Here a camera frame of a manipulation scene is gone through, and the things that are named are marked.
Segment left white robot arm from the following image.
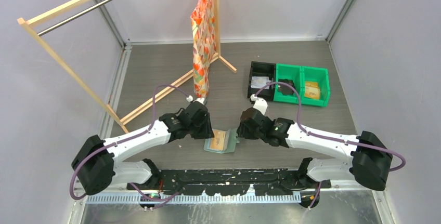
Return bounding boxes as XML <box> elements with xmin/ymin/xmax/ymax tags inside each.
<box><xmin>69</xmin><ymin>98</ymin><xmax>214</xmax><ymax>200</ymax></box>

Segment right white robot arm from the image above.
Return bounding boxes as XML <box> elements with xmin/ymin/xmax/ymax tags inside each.
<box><xmin>237</xmin><ymin>108</ymin><xmax>393</xmax><ymax>191</ymax></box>

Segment white cards in bin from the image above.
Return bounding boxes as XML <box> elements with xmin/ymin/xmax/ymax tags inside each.
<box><xmin>250</xmin><ymin>76</ymin><xmax>271</xmax><ymax>89</ymax></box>

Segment black cards in bin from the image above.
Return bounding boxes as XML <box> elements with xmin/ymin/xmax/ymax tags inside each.
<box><xmin>278</xmin><ymin>79</ymin><xmax>295</xmax><ymax>96</ymax></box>

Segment black storage bin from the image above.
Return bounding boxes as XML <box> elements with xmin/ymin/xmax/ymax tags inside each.
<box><xmin>247</xmin><ymin>61</ymin><xmax>276</xmax><ymax>101</ymax></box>

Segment green bin middle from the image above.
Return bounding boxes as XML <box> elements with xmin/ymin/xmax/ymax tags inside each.
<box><xmin>274</xmin><ymin>63</ymin><xmax>303</xmax><ymax>104</ymax></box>

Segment green bin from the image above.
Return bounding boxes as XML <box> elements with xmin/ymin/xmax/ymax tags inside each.
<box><xmin>300</xmin><ymin>66</ymin><xmax>331</xmax><ymax>107</ymax></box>
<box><xmin>274</xmin><ymin>63</ymin><xmax>303</xmax><ymax>104</ymax></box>

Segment green bin right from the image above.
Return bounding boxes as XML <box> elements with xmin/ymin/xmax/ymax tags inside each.
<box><xmin>300</xmin><ymin>66</ymin><xmax>331</xmax><ymax>107</ymax></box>

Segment orange floral hanging cloth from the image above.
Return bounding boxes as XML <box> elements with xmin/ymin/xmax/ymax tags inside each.
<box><xmin>190</xmin><ymin>0</ymin><xmax>216</xmax><ymax>98</ymax></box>

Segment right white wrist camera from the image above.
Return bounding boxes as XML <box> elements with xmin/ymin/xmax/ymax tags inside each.
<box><xmin>250</xmin><ymin>94</ymin><xmax>268</xmax><ymax>115</ymax></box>

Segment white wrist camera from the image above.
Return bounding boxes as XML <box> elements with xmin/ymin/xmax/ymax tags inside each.
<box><xmin>250</xmin><ymin>94</ymin><xmax>268</xmax><ymax>115</ymax></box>
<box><xmin>186</xmin><ymin>95</ymin><xmax>206</xmax><ymax>106</ymax></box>

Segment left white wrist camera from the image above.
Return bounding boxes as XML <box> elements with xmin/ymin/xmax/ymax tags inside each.
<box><xmin>186</xmin><ymin>95</ymin><xmax>206</xmax><ymax>106</ymax></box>

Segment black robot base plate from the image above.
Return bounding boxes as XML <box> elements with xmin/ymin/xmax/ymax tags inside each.
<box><xmin>137</xmin><ymin>168</ymin><xmax>318</xmax><ymax>196</ymax></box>

